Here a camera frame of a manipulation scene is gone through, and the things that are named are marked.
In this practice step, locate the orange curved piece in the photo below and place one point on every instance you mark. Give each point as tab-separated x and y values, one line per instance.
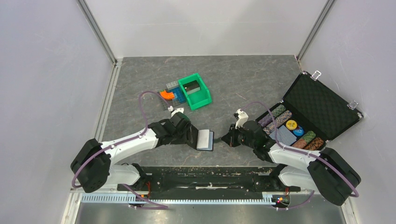
167	95

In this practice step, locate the blue dealer button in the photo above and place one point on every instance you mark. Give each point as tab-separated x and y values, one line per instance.
298	131

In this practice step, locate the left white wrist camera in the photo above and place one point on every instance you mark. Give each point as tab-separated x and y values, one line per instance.
173	110

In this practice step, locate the black leather card holder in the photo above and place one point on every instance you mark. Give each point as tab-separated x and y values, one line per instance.
205	140

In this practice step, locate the grey brick block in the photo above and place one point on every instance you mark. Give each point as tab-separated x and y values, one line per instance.
172	85

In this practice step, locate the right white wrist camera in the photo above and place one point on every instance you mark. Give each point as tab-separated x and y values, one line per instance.
241	118

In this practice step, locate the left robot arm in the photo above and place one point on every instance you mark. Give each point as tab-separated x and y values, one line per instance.
96	165

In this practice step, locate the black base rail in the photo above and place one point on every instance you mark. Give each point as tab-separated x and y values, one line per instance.
209	183

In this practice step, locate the black box in bin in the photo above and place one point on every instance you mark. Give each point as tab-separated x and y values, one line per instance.
191	87

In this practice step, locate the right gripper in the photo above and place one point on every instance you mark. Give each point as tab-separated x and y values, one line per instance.
229	137

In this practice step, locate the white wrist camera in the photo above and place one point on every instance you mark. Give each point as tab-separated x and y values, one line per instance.
173	110
241	118

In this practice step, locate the brown poker chip row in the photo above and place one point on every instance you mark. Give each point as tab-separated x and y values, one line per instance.
309	141

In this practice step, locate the blue grid tray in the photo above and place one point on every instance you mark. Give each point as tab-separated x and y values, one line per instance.
180	99

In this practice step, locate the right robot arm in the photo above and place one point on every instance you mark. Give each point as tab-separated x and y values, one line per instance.
323	171

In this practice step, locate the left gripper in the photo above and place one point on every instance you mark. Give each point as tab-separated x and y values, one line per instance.
187	137

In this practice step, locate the yellow dealer button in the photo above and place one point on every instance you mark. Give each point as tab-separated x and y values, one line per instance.
291	124

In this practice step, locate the black poker chip case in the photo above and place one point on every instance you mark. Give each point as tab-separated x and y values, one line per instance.
317	108

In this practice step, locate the white comb cable strip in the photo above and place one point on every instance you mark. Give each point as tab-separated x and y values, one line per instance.
132	199

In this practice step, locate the blue playing card deck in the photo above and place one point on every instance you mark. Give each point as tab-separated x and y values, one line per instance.
285	136

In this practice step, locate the upper poker chip row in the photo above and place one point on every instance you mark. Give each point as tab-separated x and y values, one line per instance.
274	114

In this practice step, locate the green plastic bin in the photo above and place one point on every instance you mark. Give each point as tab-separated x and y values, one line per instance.
200	98

